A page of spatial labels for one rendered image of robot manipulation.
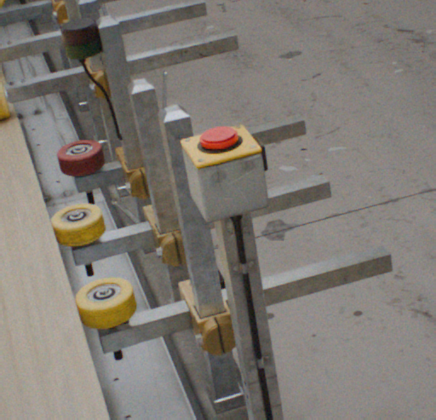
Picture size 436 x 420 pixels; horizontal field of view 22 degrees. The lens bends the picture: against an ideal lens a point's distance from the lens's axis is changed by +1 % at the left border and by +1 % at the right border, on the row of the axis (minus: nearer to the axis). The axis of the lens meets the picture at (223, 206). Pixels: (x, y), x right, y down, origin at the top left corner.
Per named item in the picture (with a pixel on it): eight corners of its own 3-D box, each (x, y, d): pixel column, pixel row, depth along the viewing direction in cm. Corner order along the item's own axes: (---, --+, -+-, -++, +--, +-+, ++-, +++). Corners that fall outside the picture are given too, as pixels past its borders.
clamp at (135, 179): (146, 165, 208) (140, 141, 206) (161, 195, 197) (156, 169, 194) (116, 173, 207) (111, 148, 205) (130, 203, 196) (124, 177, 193)
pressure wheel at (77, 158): (109, 189, 207) (96, 133, 202) (117, 207, 200) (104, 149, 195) (66, 200, 206) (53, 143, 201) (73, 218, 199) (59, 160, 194)
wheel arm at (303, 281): (384, 266, 167) (381, 241, 165) (393, 277, 164) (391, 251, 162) (100, 347, 159) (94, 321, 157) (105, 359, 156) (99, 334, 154)
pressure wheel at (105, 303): (109, 337, 164) (94, 270, 158) (157, 345, 160) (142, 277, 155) (79, 371, 158) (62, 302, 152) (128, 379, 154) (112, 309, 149)
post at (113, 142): (140, 215, 232) (92, -9, 210) (144, 221, 229) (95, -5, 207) (124, 219, 232) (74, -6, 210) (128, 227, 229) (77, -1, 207)
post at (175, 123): (237, 399, 165) (182, 100, 143) (243, 414, 162) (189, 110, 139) (214, 406, 164) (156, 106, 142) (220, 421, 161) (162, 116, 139)
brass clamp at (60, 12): (74, 6, 269) (70, -15, 267) (83, 21, 257) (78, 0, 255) (48, 11, 268) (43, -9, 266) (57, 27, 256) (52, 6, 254)
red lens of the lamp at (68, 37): (95, 28, 189) (92, 15, 188) (101, 39, 183) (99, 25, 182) (60, 36, 188) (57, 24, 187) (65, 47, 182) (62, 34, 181)
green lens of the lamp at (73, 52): (98, 43, 190) (95, 30, 189) (105, 54, 185) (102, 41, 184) (63, 50, 189) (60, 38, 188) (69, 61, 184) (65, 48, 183)
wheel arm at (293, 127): (301, 132, 210) (299, 112, 208) (307, 139, 207) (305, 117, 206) (77, 190, 203) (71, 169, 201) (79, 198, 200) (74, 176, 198)
